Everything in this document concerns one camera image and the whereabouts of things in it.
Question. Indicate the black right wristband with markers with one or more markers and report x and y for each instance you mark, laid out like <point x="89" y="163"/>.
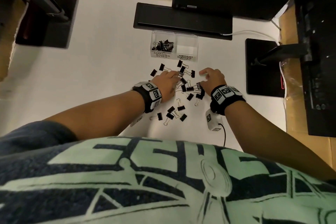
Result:
<point x="227" y="100"/>

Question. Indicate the person's right hand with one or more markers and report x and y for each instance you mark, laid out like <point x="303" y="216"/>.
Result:
<point x="215" y="79"/>

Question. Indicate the person's left forearm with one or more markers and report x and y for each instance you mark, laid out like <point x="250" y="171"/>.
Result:
<point x="99" y="116"/>

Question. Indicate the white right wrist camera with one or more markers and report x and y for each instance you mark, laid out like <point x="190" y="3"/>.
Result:
<point x="214" y="121"/>

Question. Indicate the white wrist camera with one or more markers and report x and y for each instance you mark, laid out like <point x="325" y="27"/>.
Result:
<point x="214" y="121"/>
<point x="137" y="121"/>

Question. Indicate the person's left hand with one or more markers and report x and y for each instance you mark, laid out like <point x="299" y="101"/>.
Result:
<point x="169" y="84"/>

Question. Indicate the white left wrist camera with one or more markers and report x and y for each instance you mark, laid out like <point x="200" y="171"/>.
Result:
<point x="137" y="121"/>

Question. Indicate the grey shirt with green print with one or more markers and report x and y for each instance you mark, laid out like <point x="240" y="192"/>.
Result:
<point x="157" y="179"/>

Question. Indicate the black monitor stand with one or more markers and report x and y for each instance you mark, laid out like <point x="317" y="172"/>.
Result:
<point x="57" y="27"/>
<point x="262" y="82"/>

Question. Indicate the heap of small binder clips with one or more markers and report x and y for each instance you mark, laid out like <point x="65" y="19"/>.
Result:
<point x="165" y="45"/>

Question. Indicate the clear two-compartment plastic box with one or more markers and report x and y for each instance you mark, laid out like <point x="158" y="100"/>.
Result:
<point x="187" y="45"/>

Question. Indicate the black left wristband with markers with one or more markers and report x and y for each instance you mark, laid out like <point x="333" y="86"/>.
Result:
<point x="147" y="96"/>

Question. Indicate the person's right forearm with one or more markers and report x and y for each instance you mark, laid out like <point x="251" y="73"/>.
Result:
<point x="275" y="139"/>

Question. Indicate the black wristband with markers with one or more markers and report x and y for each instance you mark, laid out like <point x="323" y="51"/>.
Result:
<point x="227" y="100"/>
<point x="147" y="96"/>

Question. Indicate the brown cardboard box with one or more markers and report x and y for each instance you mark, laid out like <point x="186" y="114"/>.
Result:
<point x="302" y="121"/>

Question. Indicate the black centre monitor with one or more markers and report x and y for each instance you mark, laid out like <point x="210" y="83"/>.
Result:
<point x="183" y="19"/>

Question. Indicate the pile of black binder clips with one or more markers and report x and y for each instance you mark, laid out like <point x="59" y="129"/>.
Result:
<point x="170" y="116"/>

